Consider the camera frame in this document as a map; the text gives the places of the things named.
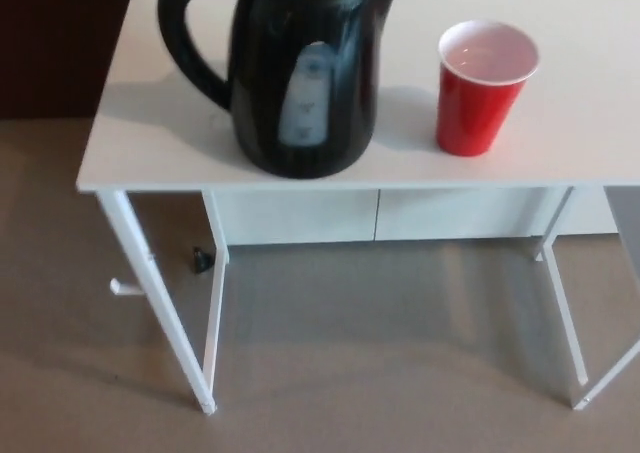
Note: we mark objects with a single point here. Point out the black electric kettle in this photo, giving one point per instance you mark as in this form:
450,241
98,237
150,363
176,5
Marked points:
310,98

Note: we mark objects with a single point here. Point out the small black floor object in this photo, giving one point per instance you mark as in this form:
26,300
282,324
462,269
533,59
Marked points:
201,262

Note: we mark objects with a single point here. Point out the white metal table leg frame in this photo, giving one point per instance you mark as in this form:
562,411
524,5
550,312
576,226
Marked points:
566,323
137,250

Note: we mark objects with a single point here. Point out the red plastic cup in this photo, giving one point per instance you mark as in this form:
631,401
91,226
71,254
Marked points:
467,108

